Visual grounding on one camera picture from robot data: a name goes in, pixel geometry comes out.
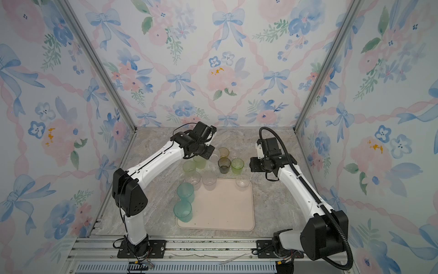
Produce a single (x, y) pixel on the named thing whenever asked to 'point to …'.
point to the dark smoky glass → (224, 164)
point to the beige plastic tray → (226, 208)
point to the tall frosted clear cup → (209, 178)
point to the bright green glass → (237, 164)
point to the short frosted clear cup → (215, 157)
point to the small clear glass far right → (242, 181)
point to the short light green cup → (189, 166)
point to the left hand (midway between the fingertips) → (210, 148)
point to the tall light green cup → (200, 162)
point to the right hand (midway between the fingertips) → (255, 163)
